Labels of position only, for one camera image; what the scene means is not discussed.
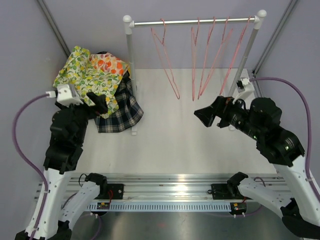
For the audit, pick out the navy white plaid skirt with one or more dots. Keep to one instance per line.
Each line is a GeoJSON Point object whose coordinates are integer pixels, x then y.
{"type": "Point", "coordinates": [129, 112]}

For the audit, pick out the white slotted cable duct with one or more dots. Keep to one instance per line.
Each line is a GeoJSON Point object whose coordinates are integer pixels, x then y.
{"type": "Point", "coordinates": [119, 206]}

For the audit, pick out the white metal clothes rack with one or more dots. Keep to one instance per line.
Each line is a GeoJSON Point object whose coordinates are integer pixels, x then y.
{"type": "Point", "coordinates": [130, 24]}

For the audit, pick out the orange floral skirt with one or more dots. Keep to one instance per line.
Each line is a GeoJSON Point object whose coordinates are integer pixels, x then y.
{"type": "Point", "coordinates": [109, 63]}

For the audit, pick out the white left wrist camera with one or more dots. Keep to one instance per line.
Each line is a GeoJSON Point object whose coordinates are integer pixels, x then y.
{"type": "Point", "coordinates": [65, 95]}

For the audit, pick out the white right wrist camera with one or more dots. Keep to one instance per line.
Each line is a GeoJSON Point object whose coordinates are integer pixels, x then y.
{"type": "Point", "coordinates": [245, 89]}

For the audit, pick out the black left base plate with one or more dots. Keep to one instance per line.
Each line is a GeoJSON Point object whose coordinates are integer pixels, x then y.
{"type": "Point", "coordinates": [115, 191]}

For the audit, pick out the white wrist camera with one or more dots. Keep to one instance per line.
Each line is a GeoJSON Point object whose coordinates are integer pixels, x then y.
{"type": "Point", "coordinates": [65, 95]}
{"type": "Point", "coordinates": [245, 89]}

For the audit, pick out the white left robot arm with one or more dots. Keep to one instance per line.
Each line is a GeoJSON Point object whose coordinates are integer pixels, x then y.
{"type": "Point", "coordinates": [51, 220]}

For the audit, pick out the lemon print skirt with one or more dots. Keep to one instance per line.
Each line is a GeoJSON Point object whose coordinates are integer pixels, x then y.
{"type": "Point", "coordinates": [79, 72]}

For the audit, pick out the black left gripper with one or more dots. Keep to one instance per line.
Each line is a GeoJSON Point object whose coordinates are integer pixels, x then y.
{"type": "Point", "coordinates": [99, 100]}

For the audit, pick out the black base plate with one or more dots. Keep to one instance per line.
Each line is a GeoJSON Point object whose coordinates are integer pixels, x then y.
{"type": "Point", "coordinates": [223, 191]}
{"type": "Point", "coordinates": [115, 191]}

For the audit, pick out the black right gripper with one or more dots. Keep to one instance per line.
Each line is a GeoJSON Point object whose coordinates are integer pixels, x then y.
{"type": "Point", "coordinates": [222, 107]}

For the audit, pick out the pink hanger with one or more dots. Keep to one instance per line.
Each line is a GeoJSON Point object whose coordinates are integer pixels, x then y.
{"type": "Point", "coordinates": [205, 56]}
{"type": "Point", "coordinates": [194, 38]}
{"type": "Point", "coordinates": [239, 42]}
{"type": "Point", "coordinates": [220, 52]}
{"type": "Point", "coordinates": [161, 48]}

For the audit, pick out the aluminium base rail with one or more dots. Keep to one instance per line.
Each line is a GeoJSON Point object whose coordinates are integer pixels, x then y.
{"type": "Point", "coordinates": [171, 187]}

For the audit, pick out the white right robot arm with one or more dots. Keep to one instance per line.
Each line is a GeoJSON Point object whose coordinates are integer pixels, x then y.
{"type": "Point", "coordinates": [300, 213]}

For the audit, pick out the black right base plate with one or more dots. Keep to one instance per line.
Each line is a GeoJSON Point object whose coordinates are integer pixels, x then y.
{"type": "Point", "coordinates": [223, 191]}

